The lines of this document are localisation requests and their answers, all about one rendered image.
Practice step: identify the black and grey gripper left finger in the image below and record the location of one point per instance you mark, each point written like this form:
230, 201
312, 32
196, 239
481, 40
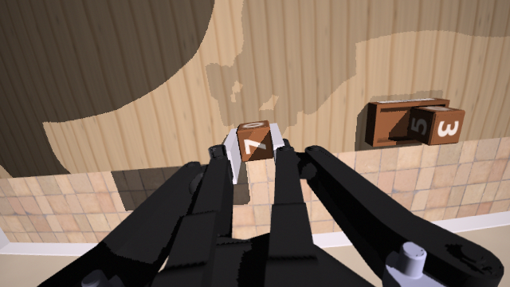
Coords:
166, 224

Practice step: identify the brown number cube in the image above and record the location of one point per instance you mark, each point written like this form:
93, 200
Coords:
435, 125
254, 141

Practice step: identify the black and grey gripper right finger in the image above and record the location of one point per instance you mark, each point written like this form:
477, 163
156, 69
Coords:
402, 249

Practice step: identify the brown wooden tray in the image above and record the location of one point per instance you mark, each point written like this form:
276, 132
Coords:
388, 121

